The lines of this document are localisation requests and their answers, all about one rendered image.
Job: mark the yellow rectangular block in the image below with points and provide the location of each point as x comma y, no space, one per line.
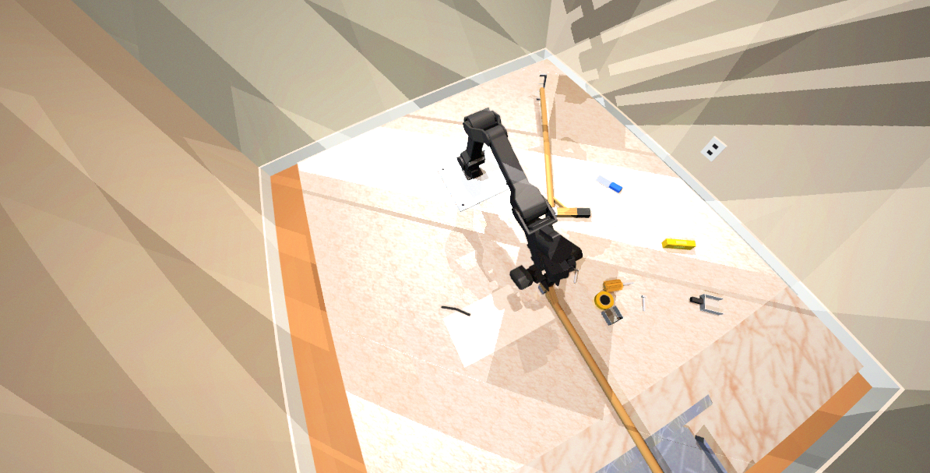
669,243

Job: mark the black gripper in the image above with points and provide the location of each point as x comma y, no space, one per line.
523,278

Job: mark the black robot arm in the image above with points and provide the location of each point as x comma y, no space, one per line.
485,127

